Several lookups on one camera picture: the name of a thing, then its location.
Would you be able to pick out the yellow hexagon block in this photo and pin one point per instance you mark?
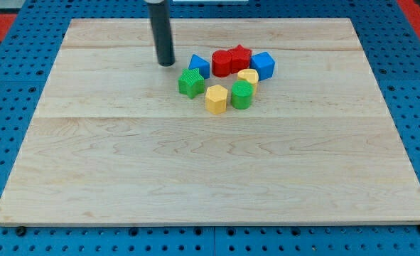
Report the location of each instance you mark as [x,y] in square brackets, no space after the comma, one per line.
[216,99]

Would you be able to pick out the blue triangle block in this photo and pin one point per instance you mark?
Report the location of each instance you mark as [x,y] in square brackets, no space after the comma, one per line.
[201,64]

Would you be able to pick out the yellow heart block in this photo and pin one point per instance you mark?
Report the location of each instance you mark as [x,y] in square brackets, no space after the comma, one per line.
[251,76]

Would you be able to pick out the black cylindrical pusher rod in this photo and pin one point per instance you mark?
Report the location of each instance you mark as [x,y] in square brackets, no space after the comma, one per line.
[159,16]

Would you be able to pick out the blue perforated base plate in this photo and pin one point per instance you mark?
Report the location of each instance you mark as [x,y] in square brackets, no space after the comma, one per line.
[26,57]

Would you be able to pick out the blue cube block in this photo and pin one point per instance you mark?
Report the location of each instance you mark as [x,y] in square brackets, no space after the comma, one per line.
[264,64]

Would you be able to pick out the green star block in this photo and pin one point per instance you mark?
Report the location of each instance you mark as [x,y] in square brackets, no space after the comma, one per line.
[191,83]

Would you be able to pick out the red cylinder block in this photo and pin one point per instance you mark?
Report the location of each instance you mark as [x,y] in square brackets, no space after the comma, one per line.
[221,63]

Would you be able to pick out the red star block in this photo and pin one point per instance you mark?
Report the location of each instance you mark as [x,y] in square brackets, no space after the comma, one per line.
[241,57]

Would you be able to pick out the light wooden board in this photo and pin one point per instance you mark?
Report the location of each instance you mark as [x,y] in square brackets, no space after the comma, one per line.
[113,143]

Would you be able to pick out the green cylinder block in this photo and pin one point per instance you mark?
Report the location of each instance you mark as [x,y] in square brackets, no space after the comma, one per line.
[241,95]

